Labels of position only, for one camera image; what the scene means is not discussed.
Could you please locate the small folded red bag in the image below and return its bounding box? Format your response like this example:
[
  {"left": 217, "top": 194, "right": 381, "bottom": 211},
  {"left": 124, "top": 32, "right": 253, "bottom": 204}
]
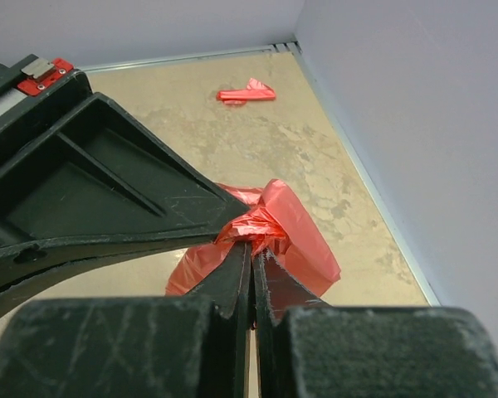
[{"left": 216, "top": 78, "right": 276, "bottom": 105}]

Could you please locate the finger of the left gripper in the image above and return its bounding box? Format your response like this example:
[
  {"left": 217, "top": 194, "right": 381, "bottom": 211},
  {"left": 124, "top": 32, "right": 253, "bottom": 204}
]
[
  {"left": 0, "top": 94, "right": 246, "bottom": 265},
  {"left": 0, "top": 240, "right": 202, "bottom": 318}
]

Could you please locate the aluminium left side rail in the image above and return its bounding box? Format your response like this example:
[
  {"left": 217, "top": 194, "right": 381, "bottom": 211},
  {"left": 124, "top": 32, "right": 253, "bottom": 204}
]
[{"left": 271, "top": 41, "right": 440, "bottom": 306}]

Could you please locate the red trash bag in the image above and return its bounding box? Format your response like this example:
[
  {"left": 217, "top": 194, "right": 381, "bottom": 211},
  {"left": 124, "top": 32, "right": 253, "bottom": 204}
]
[{"left": 165, "top": 179, "right": 340, "bottom": 296}]

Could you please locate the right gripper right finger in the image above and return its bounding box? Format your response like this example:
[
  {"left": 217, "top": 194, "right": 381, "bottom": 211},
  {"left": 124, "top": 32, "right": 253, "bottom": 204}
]
[{"left": 252, "top": 251, "right": 498, "bottom": 397}]

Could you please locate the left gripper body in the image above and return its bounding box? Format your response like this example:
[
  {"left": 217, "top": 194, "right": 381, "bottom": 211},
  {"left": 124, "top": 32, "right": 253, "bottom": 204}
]
[{"left": 0, "top": 54, "right": 93, "bottom": 149}]

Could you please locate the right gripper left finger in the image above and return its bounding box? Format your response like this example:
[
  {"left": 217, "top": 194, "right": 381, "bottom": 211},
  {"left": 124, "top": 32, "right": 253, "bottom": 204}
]
[{"left": 0, "top": 243, "right": 251, "bottom": 397}]

